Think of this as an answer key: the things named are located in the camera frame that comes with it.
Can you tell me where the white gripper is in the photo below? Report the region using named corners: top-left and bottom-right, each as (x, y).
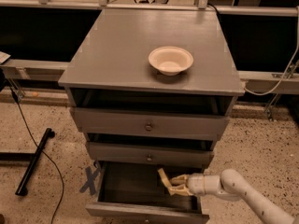
top-left (168, 174), bottom-right (206, 196)

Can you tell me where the yellow sponge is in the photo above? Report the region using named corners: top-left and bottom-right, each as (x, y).
top-left (158, 168), bottom-right (171, 189)

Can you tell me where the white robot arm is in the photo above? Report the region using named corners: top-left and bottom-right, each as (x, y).
top-left (164, 169), bottom-right (299, 224)

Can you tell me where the grey middle drawer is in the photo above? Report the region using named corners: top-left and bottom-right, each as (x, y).
top-left (86, 142), bottom-right (214, 168)

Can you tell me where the grey drawer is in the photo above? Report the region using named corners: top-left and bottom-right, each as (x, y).
top-left (70, 107), bottom-right (228, 141)
top-left (86, 142), bottom-right (214, 168)
top-left (86, 161), bottom-right (209, 224)

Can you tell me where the grey bottom drawer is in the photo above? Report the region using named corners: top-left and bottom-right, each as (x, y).
top-left (86, 161), bottom-right (209, 224)

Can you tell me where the grey drawer cabinet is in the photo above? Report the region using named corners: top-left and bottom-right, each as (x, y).
top-left (57, 8), bottom-right (246, 170)

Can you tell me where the grey top drawer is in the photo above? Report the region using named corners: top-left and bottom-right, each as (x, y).
top-left (70, 107), bottom-right (228, 141)

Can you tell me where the white paper bowl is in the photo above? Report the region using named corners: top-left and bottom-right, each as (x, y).
top-left (149, 46), bottom-right (193, 76)

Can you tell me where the black stand leg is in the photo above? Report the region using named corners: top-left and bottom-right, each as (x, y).
top-left (15, 128), bottom-right (55, 197)

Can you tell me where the white cable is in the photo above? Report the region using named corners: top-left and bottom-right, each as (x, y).
top-left (242, 7), bottom-right (299, 97)

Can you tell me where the black floor cable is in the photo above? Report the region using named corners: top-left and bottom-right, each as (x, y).
top-left (8, 87), bottom-right (65, 224)

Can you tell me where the metal rail frame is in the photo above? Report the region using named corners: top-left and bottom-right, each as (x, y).
top-left (0, 59), bottom-right (68, 81)

